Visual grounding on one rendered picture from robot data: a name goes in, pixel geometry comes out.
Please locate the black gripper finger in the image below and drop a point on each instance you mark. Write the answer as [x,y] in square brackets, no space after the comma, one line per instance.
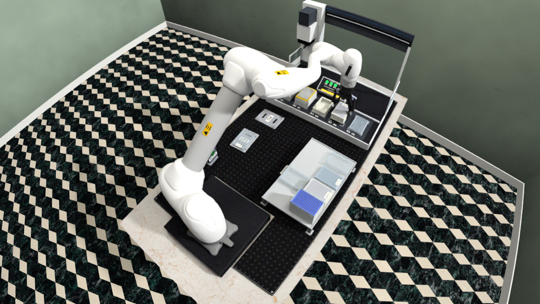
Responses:
[351,107]
[336,90]

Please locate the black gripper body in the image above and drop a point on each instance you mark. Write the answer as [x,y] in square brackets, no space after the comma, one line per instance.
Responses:
[346,91]

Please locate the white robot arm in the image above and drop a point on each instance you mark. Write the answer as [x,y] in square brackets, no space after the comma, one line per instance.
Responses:
[246,71]

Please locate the white ready key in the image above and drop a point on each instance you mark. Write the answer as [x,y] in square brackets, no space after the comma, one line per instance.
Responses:
[212,157]

